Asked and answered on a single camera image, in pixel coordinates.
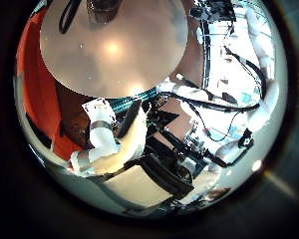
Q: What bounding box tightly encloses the dark glass vase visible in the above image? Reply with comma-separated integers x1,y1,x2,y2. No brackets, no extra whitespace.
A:
86,0,124,24

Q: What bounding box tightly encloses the teal ribbed strip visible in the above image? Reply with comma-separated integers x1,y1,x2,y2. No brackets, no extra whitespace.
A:
106,87,158,114

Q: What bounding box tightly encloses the orange sofa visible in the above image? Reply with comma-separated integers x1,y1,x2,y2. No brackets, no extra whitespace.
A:
15,6,88,162

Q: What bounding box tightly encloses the black perforated rail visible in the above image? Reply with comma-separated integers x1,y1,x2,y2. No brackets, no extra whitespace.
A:
200,19,213,89

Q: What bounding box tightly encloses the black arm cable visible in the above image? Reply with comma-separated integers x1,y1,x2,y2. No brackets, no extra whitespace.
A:
158,46,268,116

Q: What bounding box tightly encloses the thin black cable loop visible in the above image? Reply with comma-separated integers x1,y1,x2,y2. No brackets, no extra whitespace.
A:
58,0,83,34

